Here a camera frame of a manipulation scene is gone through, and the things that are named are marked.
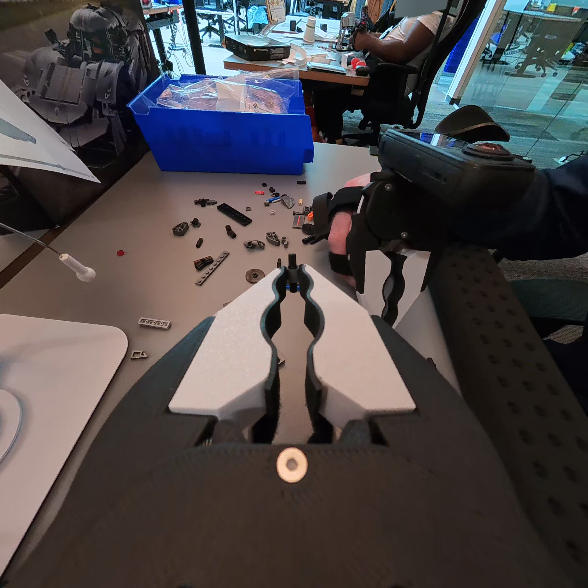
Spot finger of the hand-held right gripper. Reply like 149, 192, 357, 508
385, 249, 431, 328
357, 249, 392, 319

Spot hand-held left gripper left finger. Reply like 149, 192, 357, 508
168, 268, 283, 444

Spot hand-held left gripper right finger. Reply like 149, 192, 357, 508
301, 265, 417, 444

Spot dark grey lego connector assembly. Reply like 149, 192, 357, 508
284, 253, 304, 292

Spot person's right forearm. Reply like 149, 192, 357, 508
494, 154, 588, 262

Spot long grey lego plate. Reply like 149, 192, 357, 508
194, 250, 230, 287

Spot long black lego plate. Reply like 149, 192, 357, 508
216, 202, 253, 227

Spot lego instruction booklet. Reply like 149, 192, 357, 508
0, 80, 102, 184

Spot dark printed lego box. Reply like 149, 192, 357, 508
0, 0, 161, 230

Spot person's right hand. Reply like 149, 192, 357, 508
327, 172, 383, 277

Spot black chair armrest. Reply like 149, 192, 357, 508
447, 105, 511, 144

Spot black office chair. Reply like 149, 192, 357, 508
358, 0, 488, 134

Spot black dotted chair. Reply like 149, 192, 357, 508
429, 246, 588, 588

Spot white book stand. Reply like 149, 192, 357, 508
0, 223, 128, 566

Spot wooden-edged background table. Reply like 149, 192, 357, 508
224, 16, 370, 85

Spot blue plastic bin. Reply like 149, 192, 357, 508
126, 73, 315, 176

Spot black flat box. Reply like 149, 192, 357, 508
224, 34, 292, 62

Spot clear plastic bags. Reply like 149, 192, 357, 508
156, 66, 306, 115

